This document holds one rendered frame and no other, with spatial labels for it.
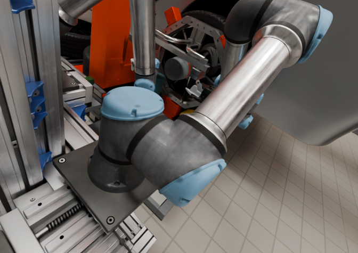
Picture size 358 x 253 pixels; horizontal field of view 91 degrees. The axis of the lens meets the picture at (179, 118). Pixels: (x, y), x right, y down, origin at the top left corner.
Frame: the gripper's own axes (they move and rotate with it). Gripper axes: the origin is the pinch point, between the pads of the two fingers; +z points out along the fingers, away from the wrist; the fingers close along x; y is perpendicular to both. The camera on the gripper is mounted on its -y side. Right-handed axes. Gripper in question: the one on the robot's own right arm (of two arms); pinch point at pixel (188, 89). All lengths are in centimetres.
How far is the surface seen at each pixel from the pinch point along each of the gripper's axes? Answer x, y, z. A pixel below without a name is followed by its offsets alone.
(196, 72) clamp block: 1.5, 10.8, -0.9
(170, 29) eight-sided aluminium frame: -21.4, 17.9, 36.9
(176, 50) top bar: -1.5, 14.2, 16.3
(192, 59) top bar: -1.5, 14.3, 5.2
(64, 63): 1, -44, 118
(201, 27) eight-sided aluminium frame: -20.4, 26.9, 16.4
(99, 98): 1, -49, 68
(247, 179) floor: -72, -83, -68
